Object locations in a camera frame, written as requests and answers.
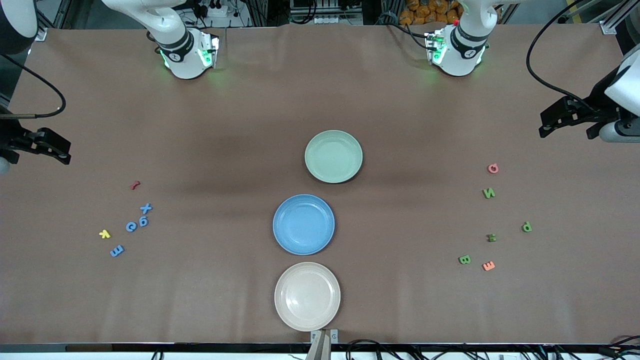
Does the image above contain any bag of orange objects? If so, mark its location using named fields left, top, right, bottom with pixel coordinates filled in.
left=400, top=0, right=462, bottom=27

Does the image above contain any large table cover sheet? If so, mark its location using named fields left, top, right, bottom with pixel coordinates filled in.
left=0, top=24, right=640, bottom=346

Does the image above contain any white power strip with plugs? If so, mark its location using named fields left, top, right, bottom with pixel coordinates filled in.
left=197, top=0, right=230, bottom=19

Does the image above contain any green plate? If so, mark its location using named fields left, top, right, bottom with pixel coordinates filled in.
left=304, top=130, right=364, bottom=184

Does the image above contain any long white power strip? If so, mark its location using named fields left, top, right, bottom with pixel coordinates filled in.
left=314, top=15, right=363, bottom=25

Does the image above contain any blue plate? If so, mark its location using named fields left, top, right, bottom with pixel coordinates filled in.
left=272, top=194, right=336, bottom=256

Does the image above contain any beige plate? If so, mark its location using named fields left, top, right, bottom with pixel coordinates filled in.
left=274, top=261, right=342, bottom=332

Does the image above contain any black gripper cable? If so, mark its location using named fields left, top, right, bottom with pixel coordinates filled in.
left=0, top=54, right=67, bottom=119
left=526, top=0, right=601, bottom=112

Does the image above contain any aluminium frame profile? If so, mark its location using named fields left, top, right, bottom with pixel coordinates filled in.
left=50, top=0, right=73, bottom=28
left=599, top=0, right=640, bottom=36

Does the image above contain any black cable with connector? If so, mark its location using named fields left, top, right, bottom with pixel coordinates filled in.
left=595, top=335, right=640, bottom=359

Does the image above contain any black looped cable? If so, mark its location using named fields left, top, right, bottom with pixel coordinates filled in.
left=345, top=339, right=401, bottom=360

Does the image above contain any small metal bracket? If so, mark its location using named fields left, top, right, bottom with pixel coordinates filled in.
left=310, top=329, right=340, bottom=345

